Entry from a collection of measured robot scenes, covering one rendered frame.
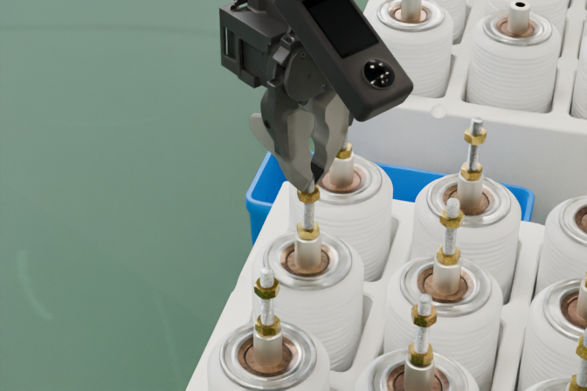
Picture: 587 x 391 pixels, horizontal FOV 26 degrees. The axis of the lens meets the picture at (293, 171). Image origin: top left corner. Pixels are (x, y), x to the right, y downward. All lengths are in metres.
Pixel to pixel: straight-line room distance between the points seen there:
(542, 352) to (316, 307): 0.19
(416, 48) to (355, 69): 0.50
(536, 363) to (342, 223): 0.22
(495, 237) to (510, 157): 0.30
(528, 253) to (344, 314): 0.22
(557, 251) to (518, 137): 0.29
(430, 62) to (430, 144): 0.09
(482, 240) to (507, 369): 0.11
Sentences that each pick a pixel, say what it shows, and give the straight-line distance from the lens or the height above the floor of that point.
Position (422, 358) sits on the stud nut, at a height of 0.29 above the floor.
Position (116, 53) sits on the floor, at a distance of 1.85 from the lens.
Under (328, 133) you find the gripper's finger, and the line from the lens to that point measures 1.00.
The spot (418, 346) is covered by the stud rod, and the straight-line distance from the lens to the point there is 0.94.
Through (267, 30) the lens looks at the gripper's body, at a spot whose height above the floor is 0.48.
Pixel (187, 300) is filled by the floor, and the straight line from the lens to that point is 1.42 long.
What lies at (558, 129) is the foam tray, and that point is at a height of 0.18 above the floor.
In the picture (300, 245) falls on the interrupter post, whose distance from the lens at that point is 1.06.
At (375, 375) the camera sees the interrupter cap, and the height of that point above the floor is 0.25.
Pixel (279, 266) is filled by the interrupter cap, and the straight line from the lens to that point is 1.07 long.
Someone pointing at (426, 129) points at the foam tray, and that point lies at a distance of 1.41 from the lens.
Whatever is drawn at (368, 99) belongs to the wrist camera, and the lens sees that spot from 0.88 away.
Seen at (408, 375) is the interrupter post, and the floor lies 0.27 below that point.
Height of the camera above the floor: 0.96
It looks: 37 degrees down
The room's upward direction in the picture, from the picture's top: straight up
